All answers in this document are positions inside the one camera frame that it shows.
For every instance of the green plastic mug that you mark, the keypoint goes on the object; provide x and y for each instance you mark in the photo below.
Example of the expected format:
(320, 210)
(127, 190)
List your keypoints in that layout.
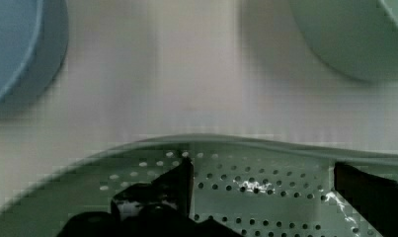
(358, 38)

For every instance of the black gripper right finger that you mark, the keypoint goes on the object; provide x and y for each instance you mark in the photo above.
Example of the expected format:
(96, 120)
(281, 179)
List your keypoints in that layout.
(374, 198)

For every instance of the blue plastic cup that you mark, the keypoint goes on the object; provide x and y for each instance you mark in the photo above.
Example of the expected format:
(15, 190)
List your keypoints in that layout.
(34, 36)

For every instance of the green plastic strainer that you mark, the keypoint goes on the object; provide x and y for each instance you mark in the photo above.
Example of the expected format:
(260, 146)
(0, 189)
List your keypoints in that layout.
(257, 188)

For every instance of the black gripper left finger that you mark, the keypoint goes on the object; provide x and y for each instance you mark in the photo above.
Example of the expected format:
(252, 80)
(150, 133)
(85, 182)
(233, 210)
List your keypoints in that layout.
(160, 208)

